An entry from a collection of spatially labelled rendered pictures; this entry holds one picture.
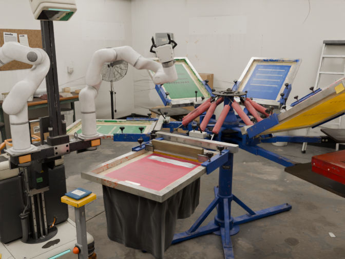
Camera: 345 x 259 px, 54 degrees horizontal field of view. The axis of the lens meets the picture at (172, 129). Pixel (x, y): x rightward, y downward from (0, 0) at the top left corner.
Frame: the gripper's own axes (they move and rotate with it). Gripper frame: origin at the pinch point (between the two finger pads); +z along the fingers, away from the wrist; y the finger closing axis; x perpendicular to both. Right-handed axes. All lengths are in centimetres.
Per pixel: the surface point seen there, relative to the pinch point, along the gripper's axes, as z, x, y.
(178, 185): -65, -57, 7
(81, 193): -52, -63, 56
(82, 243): -79, -72, 64
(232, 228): -200, 30, -15
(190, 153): -77, -13, 1
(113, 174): -64, -36, 47
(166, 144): -73, -2, 16
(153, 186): -66, -53, 22
